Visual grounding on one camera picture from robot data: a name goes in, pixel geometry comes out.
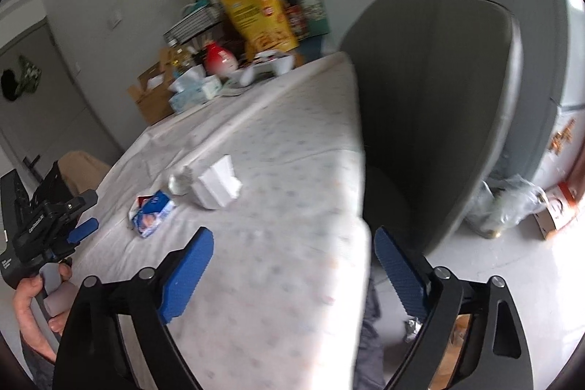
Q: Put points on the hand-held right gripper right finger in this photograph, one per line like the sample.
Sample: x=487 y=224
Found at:
x=402 y=275

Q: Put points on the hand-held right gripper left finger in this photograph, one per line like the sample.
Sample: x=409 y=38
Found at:
x=187 y=275

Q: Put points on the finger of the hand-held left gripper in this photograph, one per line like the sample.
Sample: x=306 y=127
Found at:
x=84 y=229
x=77 y=200

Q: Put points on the blue white packet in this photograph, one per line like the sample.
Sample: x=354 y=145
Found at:
x=153 y=214

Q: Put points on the clear plastic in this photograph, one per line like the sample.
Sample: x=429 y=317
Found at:
x=183 y=182

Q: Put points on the white paper carton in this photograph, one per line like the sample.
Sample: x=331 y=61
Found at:
x=217 y=186

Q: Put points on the brown cardboard bin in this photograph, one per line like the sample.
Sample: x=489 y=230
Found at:
x=457 y=353

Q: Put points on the person's left hand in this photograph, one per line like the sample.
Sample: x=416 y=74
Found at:
x=25 y=312

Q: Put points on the beige chair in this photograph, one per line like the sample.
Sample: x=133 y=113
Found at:
x=87 y=170

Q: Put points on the crumpled silver foil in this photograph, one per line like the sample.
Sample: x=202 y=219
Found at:
x=413 y=328

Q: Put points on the floral white tablecloth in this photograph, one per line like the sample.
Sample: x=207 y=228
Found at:
x=274 y=234

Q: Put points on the grey door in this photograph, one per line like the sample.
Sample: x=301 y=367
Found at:
x=50 y=106

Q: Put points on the open cardboard box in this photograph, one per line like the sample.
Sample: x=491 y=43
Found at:
x=151 y=97

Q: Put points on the clear plastic bag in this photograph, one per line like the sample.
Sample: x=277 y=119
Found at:
x=507 y=202

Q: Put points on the blue tissue box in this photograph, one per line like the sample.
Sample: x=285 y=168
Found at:
x=194 y=90

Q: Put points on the orange white cardboard box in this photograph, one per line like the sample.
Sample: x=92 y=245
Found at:
x=557 y=209

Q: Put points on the grey chair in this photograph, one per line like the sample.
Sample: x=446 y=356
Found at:
x=429 y=106

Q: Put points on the red white vase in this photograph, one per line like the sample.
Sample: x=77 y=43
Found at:
x=219 y=61

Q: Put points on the cluster of yellow fridge magnets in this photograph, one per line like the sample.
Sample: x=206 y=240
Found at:
x=563 y=138

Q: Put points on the white handheld device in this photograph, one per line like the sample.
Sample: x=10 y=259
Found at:
x=267 y=68

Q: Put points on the yellow snack bag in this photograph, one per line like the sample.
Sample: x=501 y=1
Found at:
x=260 y=15

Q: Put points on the dark sauce bottle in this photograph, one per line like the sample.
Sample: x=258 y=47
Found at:
x=295 y=17

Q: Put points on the pale blue refrigerator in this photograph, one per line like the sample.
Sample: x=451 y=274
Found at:
x=539 y=29

